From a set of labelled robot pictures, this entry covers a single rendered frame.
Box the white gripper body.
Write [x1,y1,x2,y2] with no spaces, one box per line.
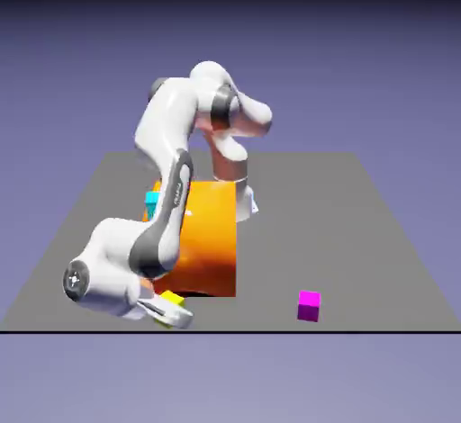
[137,292,194,330]

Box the small yellow cube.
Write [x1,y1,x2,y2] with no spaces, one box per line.
[153,290,186,329]

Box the small cyan cube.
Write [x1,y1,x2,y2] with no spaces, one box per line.
[144,191,161,221]

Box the small magenta cube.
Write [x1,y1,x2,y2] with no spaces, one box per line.
[296,290,322,323]

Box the large orange box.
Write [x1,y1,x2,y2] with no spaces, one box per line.
[142,180,238,299]

